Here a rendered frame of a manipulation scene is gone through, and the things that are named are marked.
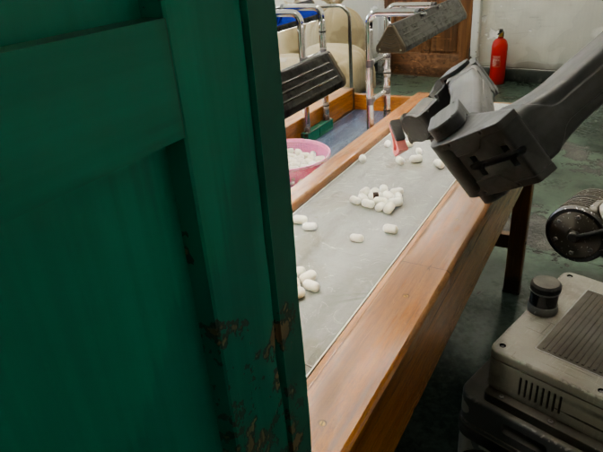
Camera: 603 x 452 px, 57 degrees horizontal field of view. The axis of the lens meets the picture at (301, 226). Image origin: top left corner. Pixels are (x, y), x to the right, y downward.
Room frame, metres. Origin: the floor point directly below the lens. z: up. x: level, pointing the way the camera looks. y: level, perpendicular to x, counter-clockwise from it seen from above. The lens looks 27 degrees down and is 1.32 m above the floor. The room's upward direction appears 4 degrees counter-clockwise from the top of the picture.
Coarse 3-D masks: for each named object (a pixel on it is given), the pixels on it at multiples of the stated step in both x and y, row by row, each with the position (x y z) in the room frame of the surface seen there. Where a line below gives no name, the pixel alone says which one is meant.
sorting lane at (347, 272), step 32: (384, 160) 1.51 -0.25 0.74; (320, 192) 1.31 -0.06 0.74; (352, 192) 1.30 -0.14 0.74; (416, 192) 1.27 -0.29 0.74; (320, 224) 1.13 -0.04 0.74; (352, 224) 1.12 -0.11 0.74; (384, 224) 1.11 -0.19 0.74; (416, 224) 1.10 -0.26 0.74; (320, 256) 0.99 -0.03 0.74; (352, 256) 0.98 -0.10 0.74; (384, 256) 0.97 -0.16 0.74; (320, 288) 0.87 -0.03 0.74; (352, 288) 0.87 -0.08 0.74; (320, 320) 0.77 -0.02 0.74; (320, 352) 0.69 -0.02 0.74
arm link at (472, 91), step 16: (448, 80) 0.95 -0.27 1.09; (464, 80) 0.88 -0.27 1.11; (480, 80) 0.85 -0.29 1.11; (464, 96) 0.78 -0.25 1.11; (480, 96) 0.75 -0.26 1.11; (448, 112) 0.61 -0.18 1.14; (464, 112) 0.62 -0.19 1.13; (480, 112) 0.66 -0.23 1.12; (432, 128) 0.59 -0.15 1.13; (448, 128) 0.58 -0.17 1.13
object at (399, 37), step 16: (448, 0) 1.93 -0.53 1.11; (416, 16) 1.65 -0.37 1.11; (432, 16) 1.74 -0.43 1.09; (448, 16) 1.85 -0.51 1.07; (464, 16) 1.97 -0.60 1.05; (384, 32) 1.50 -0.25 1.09; (400, 32) 1.51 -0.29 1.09; (416, 32) 1.59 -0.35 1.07; (432, 32) 1.67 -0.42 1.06; (384, 48) 1.50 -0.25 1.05; (400, 48) 1.48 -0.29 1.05
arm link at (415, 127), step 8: (464, 64) 0.95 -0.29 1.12; (448, 72) 0.98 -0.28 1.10; (456, 72) 0.95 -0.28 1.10; (440, 80) 0.98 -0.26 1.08; (448, 88) 0.97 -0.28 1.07; (440, 96) 0.96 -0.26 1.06; (448, 96) 0.96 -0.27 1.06; (416, 104) 0.98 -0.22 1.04; (424, 104) 0.97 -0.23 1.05; (432, 104) 0.94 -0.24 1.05; (440, 104) 0.95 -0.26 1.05; (448, 104) 0.96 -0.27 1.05; (408, 112) 0.97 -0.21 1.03; (416, 112) 0.95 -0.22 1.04; (424, 112) 0.93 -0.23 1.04; (432, 112) 0.94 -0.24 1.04; (408, 120) 0.96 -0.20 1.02; (416, 120) 0.94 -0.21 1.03; (424, 120) 0.93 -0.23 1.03; (408, 128) 0.96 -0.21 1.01; (416, 128) 0.95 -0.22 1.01; (424, 128) 0.94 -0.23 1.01; (408, 136) 0.97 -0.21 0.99; (416, 136) 0.96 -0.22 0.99; (424, 136) 0.94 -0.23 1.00
